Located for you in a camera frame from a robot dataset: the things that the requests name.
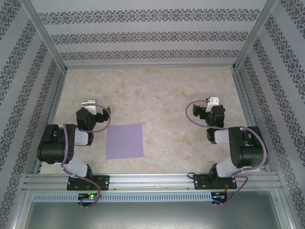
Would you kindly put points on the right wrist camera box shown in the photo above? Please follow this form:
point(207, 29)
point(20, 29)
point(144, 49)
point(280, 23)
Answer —
point(213, 102)

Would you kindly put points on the aluminium side rail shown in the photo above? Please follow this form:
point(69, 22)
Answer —
point(52, 114)
point(242, 95)

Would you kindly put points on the controller board green light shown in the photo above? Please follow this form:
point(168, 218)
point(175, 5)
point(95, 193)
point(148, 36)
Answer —
point(89, 196)

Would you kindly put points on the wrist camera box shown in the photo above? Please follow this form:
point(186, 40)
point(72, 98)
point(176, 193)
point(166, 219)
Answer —
point(213, 102)
point(89, 105)

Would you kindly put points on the aluminium mounting rail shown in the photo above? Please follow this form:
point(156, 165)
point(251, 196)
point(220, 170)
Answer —
point(152, 181)

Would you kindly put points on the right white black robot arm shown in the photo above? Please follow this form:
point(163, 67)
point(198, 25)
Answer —
point(252, 152)

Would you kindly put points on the grey metal sheet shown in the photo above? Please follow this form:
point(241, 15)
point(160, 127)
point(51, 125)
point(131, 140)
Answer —
point(152, 214)

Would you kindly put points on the aluminium frame post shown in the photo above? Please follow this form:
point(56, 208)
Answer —
point(257, 31)
point(43, 31)

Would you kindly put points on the controller board blue light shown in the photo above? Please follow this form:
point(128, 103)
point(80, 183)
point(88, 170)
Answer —
point(219, 196)

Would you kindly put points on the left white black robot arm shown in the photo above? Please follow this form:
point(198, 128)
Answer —
point(50, 148)

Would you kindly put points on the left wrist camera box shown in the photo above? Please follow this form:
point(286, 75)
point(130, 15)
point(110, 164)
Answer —
point(89, 105)

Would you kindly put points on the purple paper sheet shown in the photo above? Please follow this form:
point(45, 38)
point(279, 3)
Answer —
point(125, 142)

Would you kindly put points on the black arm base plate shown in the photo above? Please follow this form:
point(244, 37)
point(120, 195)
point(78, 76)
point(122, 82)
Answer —
point(200, 182)
point(104, 182)

